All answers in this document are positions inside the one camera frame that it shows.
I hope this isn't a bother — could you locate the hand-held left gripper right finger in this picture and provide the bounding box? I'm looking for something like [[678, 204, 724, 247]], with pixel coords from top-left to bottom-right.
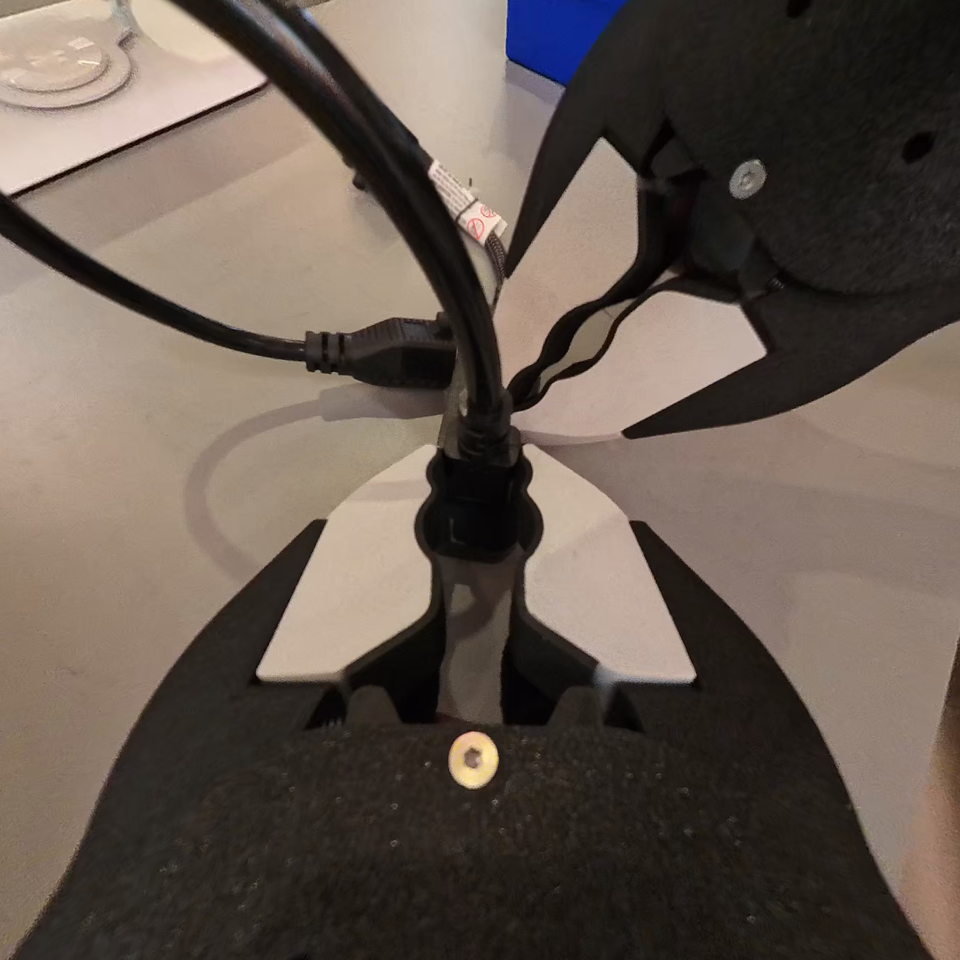
[[513, 442, 696, 687]]

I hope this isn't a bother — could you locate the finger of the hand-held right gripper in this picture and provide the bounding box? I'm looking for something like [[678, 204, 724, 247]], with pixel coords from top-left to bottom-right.
[[497, 137, 649, 393], [513, 285, 770, 447]]

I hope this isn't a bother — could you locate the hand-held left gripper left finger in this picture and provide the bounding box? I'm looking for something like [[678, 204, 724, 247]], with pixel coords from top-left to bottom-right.
[[257, 442, 451, 685]]

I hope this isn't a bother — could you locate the black power cable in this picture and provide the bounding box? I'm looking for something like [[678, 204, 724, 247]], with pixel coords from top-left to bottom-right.
[[161, 0, 537, 565]]

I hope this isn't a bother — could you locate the blue plastic bin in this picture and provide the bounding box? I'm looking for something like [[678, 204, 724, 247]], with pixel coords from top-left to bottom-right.
[[506, 0, 627, 87]]

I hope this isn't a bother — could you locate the clear glass cup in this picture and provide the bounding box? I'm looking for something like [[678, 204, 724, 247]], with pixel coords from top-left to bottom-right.
[[90, 0, 162, 46]]

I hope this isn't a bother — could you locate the clear glass lid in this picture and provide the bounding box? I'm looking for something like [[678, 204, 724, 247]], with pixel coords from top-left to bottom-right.
[[0, 28, 138, 111]]

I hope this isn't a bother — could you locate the black plug cable white label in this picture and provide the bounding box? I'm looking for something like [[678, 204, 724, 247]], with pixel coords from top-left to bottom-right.
[[266, 0, 511, 309]]

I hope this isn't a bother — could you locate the black cable with socket connector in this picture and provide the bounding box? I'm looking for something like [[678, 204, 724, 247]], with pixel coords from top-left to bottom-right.
[[0, 191, 457, 391]]

